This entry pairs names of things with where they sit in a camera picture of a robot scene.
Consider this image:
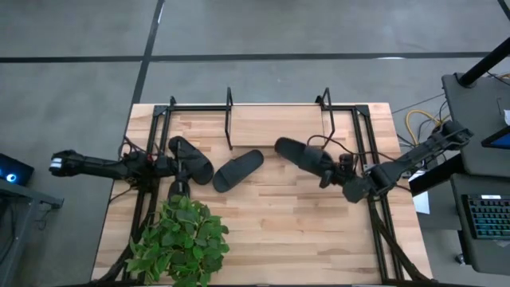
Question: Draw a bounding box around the black desk beam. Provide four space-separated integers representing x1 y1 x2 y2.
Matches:
409 153 465 197

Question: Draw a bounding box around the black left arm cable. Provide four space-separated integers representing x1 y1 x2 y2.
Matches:
117 136 157 161

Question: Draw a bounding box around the black metal shoe rack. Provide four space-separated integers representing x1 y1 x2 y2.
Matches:
223 86 336 151

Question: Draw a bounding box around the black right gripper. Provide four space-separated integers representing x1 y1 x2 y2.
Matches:
316 151 358 190

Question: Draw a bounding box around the RGB backlit keyboard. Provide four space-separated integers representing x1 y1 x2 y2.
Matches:
461 194 510 241

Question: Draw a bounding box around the black-framed blue screen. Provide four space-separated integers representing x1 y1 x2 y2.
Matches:
481 125 510 151

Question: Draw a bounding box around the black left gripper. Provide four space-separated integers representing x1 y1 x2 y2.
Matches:
154 140 202 188

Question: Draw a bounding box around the black pole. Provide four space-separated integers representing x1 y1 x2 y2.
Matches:
457 36 510 88

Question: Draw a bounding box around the black computer with blue light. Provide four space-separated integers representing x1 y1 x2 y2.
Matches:
0 152 35 187

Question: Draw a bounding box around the green leafy artificial plant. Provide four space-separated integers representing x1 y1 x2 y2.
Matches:
124 194 231 287

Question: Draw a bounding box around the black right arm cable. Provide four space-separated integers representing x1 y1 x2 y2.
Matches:
305 134 386 161

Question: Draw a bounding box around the yellow cable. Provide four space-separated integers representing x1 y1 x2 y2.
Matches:
405 109 444 147

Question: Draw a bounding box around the grey desk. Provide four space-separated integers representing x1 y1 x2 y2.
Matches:
449 173 510 276
441 73 510 179

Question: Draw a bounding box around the grey metal stand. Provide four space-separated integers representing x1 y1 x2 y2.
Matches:
0 177 65 287

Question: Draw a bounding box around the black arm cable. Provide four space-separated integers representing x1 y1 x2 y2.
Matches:
305 134 386 161
117 136 157 161

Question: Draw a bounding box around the black aluminium table frame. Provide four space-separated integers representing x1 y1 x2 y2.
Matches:
91 95 431 286

